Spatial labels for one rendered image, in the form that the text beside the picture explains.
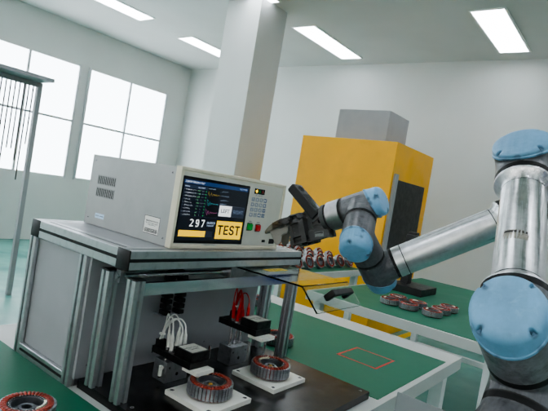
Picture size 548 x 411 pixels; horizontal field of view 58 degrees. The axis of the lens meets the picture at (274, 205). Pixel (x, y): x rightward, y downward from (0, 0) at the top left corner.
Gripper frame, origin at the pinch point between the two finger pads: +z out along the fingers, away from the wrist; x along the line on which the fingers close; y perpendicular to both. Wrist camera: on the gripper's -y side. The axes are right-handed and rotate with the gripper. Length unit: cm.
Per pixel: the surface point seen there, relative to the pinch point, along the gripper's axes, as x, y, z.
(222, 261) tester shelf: -12.4, 7.3, 8.1
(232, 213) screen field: -8.5, -5.5, 5.2
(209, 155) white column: 276, -166, 265
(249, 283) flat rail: -0.2, 13.5, 10.2
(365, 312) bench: 137, 29, 46
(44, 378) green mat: -45, 28, 43
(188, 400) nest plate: -27.3, 39.3, 11.7
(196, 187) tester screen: -23.1, -10.8, 2.8
